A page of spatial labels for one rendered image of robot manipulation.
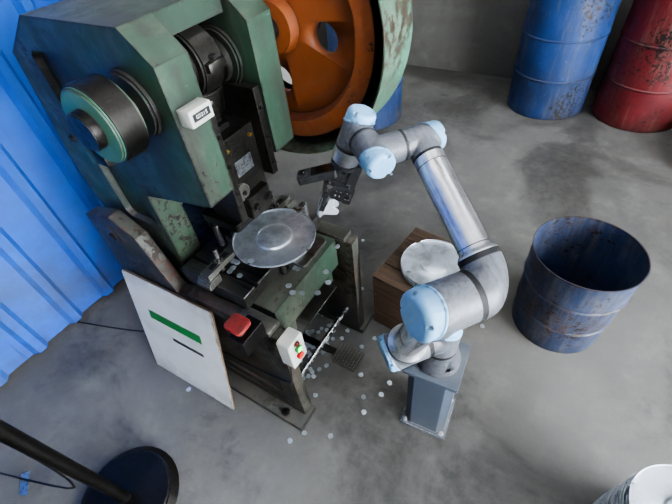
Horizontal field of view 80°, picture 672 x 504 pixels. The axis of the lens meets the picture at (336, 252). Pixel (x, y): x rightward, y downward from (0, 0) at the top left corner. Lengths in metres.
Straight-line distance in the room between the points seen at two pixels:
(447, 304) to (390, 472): 1.07
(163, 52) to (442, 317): 0.79
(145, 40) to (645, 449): 2.09
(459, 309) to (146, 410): 1.62
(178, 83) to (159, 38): 0.09
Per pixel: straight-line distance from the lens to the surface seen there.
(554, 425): 1.96
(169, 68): 0.99
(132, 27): 1.02
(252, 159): 1.28
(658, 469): 1.65
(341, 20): 1.31
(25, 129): 2.24
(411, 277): 1.76
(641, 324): 2.39
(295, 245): 1.35
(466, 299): 0.85
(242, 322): 1.22
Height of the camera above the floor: 1.72
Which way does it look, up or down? 46 degrees down
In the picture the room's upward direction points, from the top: 8 degrees counter-clockwise
